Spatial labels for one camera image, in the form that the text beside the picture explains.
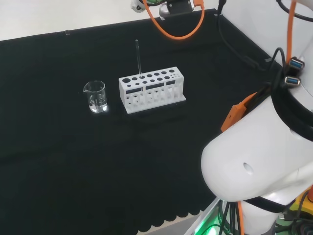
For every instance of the clear glass rod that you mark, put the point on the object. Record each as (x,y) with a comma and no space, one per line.
(138,58)

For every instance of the white test tube rack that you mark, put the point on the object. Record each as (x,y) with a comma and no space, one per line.
(151,84)

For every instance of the small clear glass beaker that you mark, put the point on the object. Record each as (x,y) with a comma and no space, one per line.
(97,102)

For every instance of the black bench cloth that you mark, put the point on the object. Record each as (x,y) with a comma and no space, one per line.
(73,159)

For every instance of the clear cloth clip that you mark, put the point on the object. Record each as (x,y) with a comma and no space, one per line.
(267,59)
(217,14)
(67,32)

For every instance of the blue usb plug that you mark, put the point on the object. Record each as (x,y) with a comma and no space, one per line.
(297,64)
(292,81)

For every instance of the yellow stop button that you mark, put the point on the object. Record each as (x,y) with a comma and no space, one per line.
(305,203)

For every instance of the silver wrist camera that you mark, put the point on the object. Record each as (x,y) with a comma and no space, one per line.
(164,11)

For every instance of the grey metal base plate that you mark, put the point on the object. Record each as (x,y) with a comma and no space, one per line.
(205,220)

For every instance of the black camera bracket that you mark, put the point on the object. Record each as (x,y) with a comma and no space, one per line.
(179,6)

